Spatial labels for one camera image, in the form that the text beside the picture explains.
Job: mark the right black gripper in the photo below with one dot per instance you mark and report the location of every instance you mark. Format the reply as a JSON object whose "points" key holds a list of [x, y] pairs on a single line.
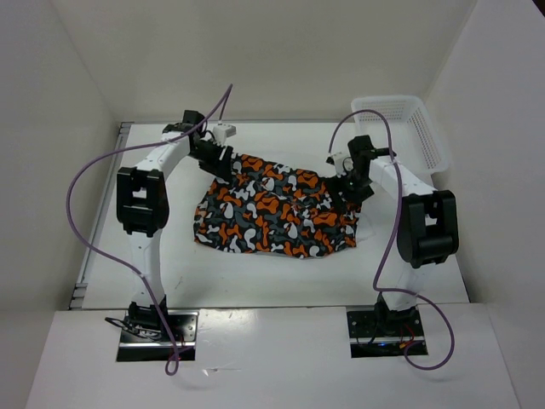
{"points": [[353, 198]]}

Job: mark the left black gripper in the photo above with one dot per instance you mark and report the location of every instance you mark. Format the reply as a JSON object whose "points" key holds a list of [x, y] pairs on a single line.
{"points": [[219, 167]]}

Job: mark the orange camouflage shorts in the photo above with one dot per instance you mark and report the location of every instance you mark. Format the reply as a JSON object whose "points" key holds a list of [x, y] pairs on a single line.
{"points": [[268, 207]]}

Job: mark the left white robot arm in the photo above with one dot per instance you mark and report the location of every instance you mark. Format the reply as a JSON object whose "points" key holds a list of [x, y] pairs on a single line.
{"points": [[143, 208]]}

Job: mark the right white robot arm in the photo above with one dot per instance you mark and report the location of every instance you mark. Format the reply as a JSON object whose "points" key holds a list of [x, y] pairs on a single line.
{"points": [[426, 231]]}

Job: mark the white plastic basket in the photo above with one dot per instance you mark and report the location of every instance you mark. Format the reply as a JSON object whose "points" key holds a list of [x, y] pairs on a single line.
{"points": [[415, 138]]}

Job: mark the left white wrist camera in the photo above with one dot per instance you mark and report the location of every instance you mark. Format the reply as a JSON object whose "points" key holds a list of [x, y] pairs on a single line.
{"points": [[223, 131]]}

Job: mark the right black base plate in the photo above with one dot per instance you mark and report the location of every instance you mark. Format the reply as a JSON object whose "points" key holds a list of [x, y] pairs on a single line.
{"points": [[368, 339]]}

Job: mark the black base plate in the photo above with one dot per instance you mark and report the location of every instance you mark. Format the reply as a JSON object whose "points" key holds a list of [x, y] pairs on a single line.
{"points": [[137, 344], [368, 339]]}

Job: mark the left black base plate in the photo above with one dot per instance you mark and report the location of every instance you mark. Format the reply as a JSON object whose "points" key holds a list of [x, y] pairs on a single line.
{"points": [[137, 344]]}

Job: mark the aluminium table edge rail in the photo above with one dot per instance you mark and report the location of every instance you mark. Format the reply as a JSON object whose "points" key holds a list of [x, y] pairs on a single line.
{"points": [[100, 208]]}

